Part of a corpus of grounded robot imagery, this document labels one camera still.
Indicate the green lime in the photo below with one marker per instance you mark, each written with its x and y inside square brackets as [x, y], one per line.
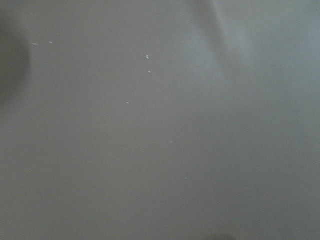
[220, 237]

